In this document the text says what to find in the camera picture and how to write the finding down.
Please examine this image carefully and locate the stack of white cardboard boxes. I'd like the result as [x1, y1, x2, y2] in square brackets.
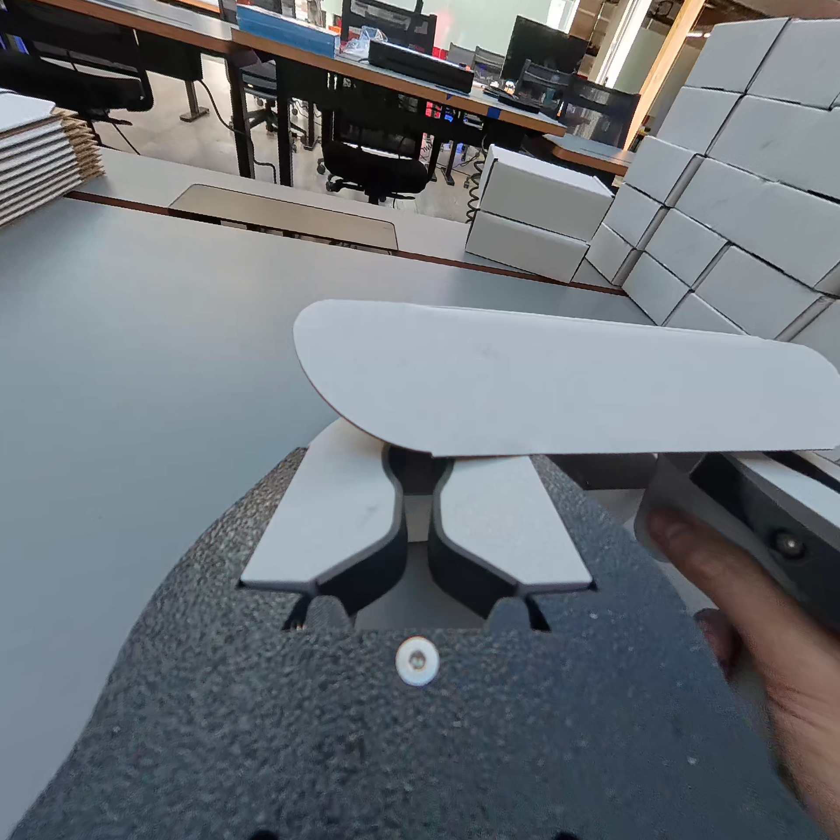
[584, 16, 840, 368]

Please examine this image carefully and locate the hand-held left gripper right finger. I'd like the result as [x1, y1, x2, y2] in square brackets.
[428, 455, 595, 622]

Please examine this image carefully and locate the stack of flat cardboard sheets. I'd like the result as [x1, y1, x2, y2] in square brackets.
[0, 88, 106, 227]

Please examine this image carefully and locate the blue flat box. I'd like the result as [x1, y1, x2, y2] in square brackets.
[235, 5, 340, 56]

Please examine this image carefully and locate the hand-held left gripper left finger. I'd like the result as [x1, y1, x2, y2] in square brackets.
[239, 419, 409, 616]

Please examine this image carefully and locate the black computer monitor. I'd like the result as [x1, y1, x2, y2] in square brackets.
[500, 14, 590, 85]

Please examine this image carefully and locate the black mesh office chair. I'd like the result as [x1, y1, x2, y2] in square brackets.
[563, 73, 642, 151]

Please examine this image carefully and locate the grey wood-edged desk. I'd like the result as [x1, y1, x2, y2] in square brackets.
[230, 29, 568, 188]
[545, 131, 634, 178]
[33, 0, 257, 179]

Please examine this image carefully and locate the white box with brown inside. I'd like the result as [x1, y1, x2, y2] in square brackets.
[293, 298, 840, 493]

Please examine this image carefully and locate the grey desk cable cover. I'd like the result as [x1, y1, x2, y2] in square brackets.
[168, 184, 400, 252]

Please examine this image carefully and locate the long black box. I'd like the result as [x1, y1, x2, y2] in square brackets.
[367, 38, 475, 94]

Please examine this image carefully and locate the person's right hand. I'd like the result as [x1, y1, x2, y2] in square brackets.
[645, 507, 840, 840]

